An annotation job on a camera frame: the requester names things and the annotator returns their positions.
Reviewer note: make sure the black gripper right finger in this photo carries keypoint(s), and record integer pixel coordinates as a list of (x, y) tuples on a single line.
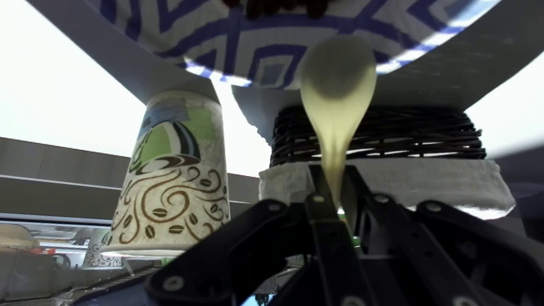
[(442, 255)]

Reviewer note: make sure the cream plastic spoon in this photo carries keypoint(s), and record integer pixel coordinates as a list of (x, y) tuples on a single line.
[(337, 85)]

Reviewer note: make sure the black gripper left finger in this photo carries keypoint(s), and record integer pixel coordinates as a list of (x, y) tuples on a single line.
[(249, 255)]

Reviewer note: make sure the blue patterned paper bowl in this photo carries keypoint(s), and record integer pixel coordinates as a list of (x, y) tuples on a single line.
[(255, 44)]

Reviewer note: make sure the coffee print paper cup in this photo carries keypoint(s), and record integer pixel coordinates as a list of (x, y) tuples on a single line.
[(170, 187)]

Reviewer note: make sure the dark woven basket white liner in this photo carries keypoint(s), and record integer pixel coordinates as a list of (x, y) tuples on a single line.
[(419, 146)]

